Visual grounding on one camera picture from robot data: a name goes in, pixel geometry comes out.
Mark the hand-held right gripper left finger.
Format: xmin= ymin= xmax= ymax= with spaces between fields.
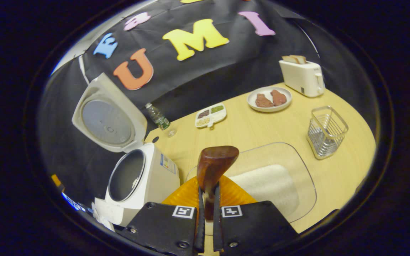
xmin=125 ymin=176 xmax=206 ymax=256

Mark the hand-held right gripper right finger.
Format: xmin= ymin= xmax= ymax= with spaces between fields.
xmin=212 ymin=174 xmax=300 ymax=255

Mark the heap of white rice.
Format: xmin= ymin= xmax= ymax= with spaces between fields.
xmin=228 ymin=164 xmax=300 ymax=218

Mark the white rice cooker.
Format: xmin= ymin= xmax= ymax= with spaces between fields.
xmin=72 ymin=73 xmax=181 ymax=227

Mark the brown wooden spoon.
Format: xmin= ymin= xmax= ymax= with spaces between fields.
xmin=197 ymin=146 xmax=240 ymax=221

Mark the metal wire chopstick holder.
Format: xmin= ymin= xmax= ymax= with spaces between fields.
xmin=307 ymin=106 xmax=349 ymax=160

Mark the lit computer screen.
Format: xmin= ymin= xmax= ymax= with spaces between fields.
xmin=63 ymin=192 xmax=86 ymax=212

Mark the white device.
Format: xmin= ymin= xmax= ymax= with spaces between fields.
xmin=92 ymin=197 xmax=116 ymax=232

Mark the clear plastic tray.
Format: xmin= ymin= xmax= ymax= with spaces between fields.
xmin=185 ymin=142 xmax=317 ymax=224

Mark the clear plastic water bottle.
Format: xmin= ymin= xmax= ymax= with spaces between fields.
xmin=145 ymin=103 xmax=177 ymax=138

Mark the white round plate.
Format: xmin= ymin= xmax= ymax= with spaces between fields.
xmin=247 ymin=86 xmax=293 ymax=113

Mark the white divided bean dish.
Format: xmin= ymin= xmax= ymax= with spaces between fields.
xmin=195 ymin=103 xmax=227 ymax=128

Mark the brown meat piece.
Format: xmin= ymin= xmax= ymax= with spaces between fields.
xmin=271 ymin=89 xmax=288 ymax=106
xmin=255 ymin=93 xmax=274 ymax=108

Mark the white toaster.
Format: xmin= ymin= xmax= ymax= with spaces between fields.
xmin=279 ymin=59 xmax=326 ymax=98

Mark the black backdrop cloth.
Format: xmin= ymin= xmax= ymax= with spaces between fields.
xmin=38 ymin=0 xmax=382 ymax=208

